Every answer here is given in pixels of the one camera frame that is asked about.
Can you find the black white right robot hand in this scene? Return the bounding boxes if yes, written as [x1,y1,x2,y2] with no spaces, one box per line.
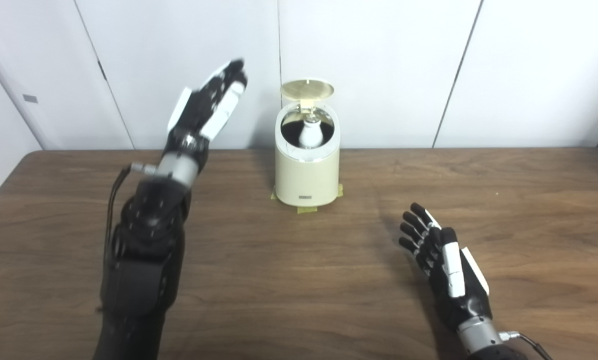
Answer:
[399,202,493,333]

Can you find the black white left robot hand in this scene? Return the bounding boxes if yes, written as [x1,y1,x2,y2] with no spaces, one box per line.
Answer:
[166,59,248,156]

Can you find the cream round bin lid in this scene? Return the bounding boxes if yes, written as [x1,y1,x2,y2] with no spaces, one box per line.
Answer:
[280,79,335,113]

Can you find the small white plastic bottle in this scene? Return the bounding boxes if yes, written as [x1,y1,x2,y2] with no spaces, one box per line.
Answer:
[299,116,324,148]

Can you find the cream-colored cylindrical bin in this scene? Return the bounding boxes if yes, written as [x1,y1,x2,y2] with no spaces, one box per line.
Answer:
[274,103,340,206]

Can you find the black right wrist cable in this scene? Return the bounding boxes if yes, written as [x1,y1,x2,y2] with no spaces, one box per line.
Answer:
[499,331,554,360]

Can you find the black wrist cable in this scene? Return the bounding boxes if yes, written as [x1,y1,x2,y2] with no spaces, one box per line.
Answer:
[499,331,554,360]
[101,162,157,281]

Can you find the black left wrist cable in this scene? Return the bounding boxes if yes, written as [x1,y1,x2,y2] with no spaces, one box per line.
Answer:
[101,162,157,281]

